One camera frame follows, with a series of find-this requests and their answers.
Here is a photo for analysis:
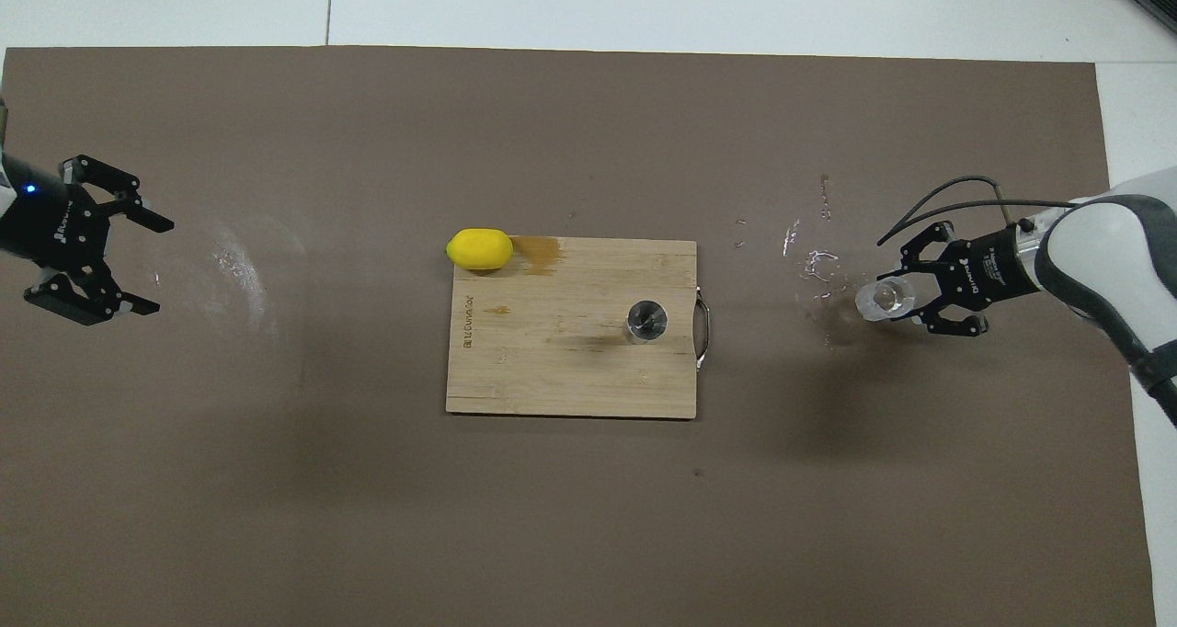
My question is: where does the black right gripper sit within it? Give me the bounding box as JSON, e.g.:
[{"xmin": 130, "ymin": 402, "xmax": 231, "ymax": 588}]
[{"xmin": 899, "ymin": 222, "xmax": 1045, "ymax": 338}]

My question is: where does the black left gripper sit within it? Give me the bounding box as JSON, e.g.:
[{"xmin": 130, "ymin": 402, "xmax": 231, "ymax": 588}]
[{"xmin": 0, "ymin": 155, "xmax": 176, "ymax": 326}]

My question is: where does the small clear glass cup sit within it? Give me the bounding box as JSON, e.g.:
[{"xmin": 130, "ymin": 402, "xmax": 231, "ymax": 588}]
[{"xmin": 855, "ymin": 276, "xmax": 919, "ymax": 323}]

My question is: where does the steel double jigger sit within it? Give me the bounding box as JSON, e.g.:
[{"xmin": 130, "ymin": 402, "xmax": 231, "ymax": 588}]
[{"xmin": 626, "ymin": 300, "xmax": 669, "ymax": 345}]

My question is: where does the brown table mat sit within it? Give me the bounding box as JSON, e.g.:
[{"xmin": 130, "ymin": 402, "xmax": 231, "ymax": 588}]
[{"xmin": 0, "ymin": 46, "xmax": 1158, "ymax": 627}]

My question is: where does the yellow lemon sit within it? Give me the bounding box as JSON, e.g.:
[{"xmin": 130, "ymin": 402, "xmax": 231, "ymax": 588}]
[{"xmin": 446, "ymin": 228, "xmax": 514, "ymax": 271}]

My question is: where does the bamboo cutting board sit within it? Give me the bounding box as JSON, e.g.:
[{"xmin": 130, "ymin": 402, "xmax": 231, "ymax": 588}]
[{"xmin": 446, "ymin": 237, "xmax": 712, "ymax": 420}]

